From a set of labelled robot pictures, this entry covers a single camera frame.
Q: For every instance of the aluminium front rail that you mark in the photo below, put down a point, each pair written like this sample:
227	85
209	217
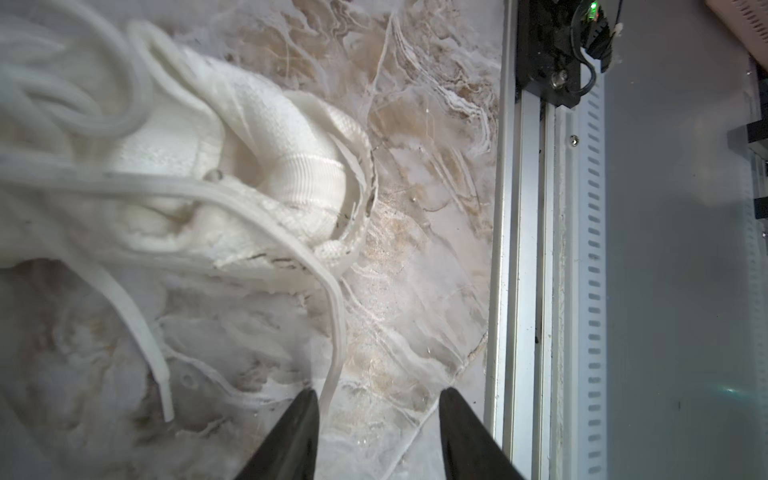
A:
546	364

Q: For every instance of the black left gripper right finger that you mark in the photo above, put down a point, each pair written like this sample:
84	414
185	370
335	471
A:
469	452

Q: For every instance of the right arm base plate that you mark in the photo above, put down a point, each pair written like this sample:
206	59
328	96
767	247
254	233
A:
562	48

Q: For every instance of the white sneaker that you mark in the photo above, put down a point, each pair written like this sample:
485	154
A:
127	147

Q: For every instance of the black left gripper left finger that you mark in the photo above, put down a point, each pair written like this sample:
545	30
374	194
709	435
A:
289	451

